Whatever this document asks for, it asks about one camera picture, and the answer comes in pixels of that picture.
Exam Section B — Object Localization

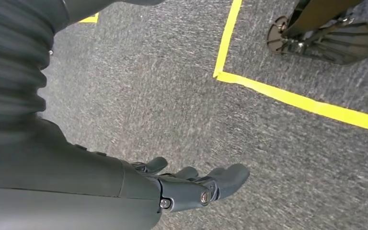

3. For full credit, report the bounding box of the dark robot leg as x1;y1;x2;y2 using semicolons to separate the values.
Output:
282;0;364;39

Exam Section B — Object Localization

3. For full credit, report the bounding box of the dark robot foot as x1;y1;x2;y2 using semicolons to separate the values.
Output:
266;16;368;66

